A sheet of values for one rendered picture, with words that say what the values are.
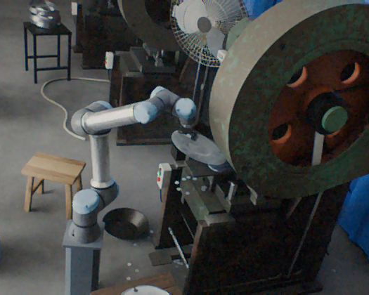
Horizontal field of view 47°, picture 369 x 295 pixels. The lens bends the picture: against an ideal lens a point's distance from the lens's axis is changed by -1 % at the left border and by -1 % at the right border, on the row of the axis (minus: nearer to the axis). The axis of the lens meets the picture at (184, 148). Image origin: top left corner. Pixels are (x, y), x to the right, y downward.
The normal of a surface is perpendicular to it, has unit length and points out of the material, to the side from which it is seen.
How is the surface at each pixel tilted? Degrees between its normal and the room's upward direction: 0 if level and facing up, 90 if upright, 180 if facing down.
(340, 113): 90
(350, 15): 90
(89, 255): 90
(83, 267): 90
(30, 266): 0
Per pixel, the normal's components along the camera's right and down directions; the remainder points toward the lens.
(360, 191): -0.93, 0.05
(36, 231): 0.15, -0.85
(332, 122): 0.33, 0.53
